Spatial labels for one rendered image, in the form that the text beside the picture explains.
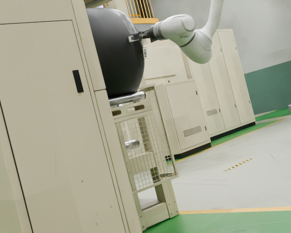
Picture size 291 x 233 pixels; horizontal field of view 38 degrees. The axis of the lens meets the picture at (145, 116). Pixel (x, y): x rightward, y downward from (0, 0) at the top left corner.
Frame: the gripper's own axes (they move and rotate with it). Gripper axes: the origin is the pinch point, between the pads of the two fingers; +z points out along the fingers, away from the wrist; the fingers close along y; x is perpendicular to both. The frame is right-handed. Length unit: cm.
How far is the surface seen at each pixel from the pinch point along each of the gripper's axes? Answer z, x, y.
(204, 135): 339, 145, -392
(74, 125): -55, 31, 74
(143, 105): 8.0, 35.9, -6.0
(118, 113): 10.7, 37.3, 9.8
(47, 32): -51, 0, 75
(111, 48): 3.7, 3.5, 12.6
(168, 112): 339, 91, -318
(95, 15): 13.3, -15.0, 11.8
